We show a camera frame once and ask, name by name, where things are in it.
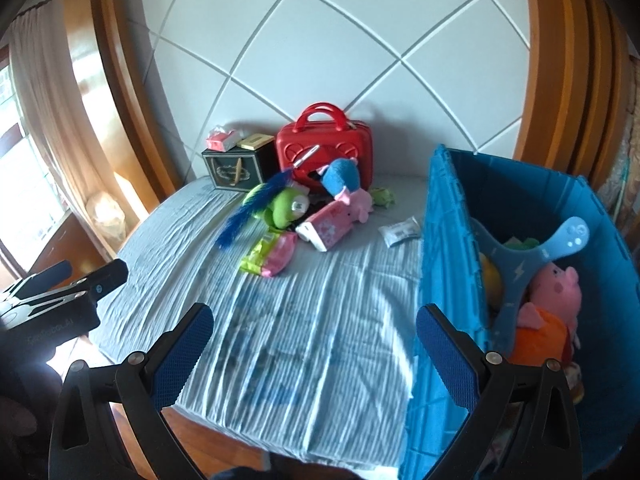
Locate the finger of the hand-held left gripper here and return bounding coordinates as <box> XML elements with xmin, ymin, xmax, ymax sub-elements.
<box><xmin>0</xmin><ymin>260</ymin><xmax>74</xmax><ymax>297</ymax></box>
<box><xmin>30</xmin><ymin>258</ymin><xmax>129</xmax><ymax>311</ymax></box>

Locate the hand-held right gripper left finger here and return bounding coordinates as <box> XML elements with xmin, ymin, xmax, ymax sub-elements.
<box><xmin>48</xmin><ymin>302</ymin><xmax>216</xmax><ymax>480</ymax></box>

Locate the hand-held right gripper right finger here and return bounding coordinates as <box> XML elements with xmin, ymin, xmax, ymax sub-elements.
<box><xmin>416</xmin><ymin>303</ymin><xmax>587</xmax><ymax>480</ymax></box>

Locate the blue plastic crate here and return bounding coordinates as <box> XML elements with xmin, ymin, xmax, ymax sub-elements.
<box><xmin>400</xmin><ymin>144</ymin><xmax>632</xmax><ymax>480</ymax></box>

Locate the green wipes packet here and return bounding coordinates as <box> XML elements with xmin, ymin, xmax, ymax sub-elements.
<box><xmin>240</xmin><ymin>230</ymin><xmax>278</xmax><ymax>277</ymax></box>

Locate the blue feather duster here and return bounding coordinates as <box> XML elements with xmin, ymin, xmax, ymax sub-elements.
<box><xmin>215</xmin><ymin>144</ymin><xmax>321</xmax><ymax>251</ymax></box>

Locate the pink wipes packet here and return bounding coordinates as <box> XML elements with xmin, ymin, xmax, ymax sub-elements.
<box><xmin>260</xmin><ymin>232</ymin><xmax>297</xmax><ymax>278</ymax></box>

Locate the pink plush pig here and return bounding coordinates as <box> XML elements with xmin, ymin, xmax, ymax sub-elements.
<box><xmin>345</xmin><ymin>187</ymin><xmax>375</xmax><ymax>224</ymax></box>

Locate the pink pencil case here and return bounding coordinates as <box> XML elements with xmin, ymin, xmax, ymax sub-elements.
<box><xmin>295</xmin><ymin>201</ymin><xmax>355</xmax><ymax>252</ymax></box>

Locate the green plush toy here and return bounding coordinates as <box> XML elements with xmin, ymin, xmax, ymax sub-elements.
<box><xmin>242</xmin><ymin>185</ymin><xmax>311</xmax><ymax>228</ymax></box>

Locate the blue plush toy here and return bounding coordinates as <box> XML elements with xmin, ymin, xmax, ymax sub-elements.
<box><xmin>316</xmin><ymin>157</ymin><xmax>362</xmax><ymax>206</ymax></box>

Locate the translucent white lamp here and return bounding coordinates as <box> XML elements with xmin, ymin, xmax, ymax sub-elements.
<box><xmin>85</xmin><ymin>192</ymin><xmax>126</xmax><ymax>241</ymax></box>

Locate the yellow ball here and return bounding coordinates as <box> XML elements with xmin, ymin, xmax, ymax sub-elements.
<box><xmin>479</xmin><ymin>252</ymin><xmax>506</xmax><ymax>306</ymax></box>

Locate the blue boomerang toy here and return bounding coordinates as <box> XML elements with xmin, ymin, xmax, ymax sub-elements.
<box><xmin>470</xmin><ymin>216</ymin><xmax>590</xmax><ymax>356</ymax></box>

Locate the striped light blue bed sheet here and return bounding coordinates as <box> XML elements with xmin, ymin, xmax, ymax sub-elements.
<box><xmin>92</xmin><ymin>172</ymin><xmax>436</xmax><ymax>466</ymax></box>

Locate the pig plush with orange dress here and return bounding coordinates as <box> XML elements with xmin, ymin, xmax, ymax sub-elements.
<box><xmin>510</xmin><ymin>265</ymin><xmax>583</xmax><ymax>368</ymax></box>

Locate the white foil sachet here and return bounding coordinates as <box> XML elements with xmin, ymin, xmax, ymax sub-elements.
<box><xmin>377</xmin><ymin>216</ymin><xmax>423</xmax><ymax>248</ymax></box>

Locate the black gift box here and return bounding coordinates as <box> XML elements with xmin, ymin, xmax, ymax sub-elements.
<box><xmin>201</xmin><ymin>146</ymin><xmax>278</xmax><ymax>193</ymax></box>

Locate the red tissue pack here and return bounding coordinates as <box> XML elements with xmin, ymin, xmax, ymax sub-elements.
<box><xmin>206</xmin><ymin>125</ymin><xmax>242</xmax><ymax>152</ymax></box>

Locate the beige curtain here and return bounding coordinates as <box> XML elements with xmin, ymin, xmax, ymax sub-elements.
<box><xmin>0</xmin><ymin>5</ymin><xmax>126</xmax><ymax>241</ymax></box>

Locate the small gold box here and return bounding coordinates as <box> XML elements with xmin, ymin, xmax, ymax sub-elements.
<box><xmin>236</xmin><ymin>133</ymin><xmax>273</xmax><ymax>151</ymax></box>

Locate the red hard carry case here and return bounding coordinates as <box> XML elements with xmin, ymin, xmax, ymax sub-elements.
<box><xmin>275</xmin><ymin>102</ymin><xmax>372</xmax><ymax>196</ymax></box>

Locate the white padded headboard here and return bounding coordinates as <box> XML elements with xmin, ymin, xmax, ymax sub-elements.
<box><xmin>135</xmin><ymin>0</ymin><xmax>531</xmax><ymax>181</ymax></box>

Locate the wooden headboard frame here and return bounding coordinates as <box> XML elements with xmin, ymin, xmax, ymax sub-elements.
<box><xmin>62</xmin><ymin>0</ymin><xmax>640</xmax><ymax>226</ymax></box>

